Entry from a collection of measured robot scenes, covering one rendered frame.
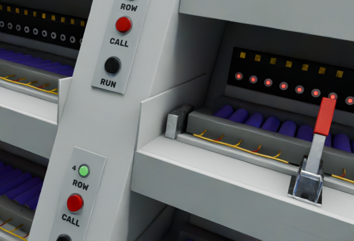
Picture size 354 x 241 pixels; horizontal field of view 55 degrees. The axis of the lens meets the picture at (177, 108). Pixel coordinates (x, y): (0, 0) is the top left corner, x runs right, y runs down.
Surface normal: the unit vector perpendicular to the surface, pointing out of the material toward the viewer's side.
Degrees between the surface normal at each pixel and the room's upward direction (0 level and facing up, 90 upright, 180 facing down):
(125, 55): 90
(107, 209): 90
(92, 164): 90
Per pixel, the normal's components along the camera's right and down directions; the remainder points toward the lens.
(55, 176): -0.33, -0.09
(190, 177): -0.40, 0.23
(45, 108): 0.14, -0.94
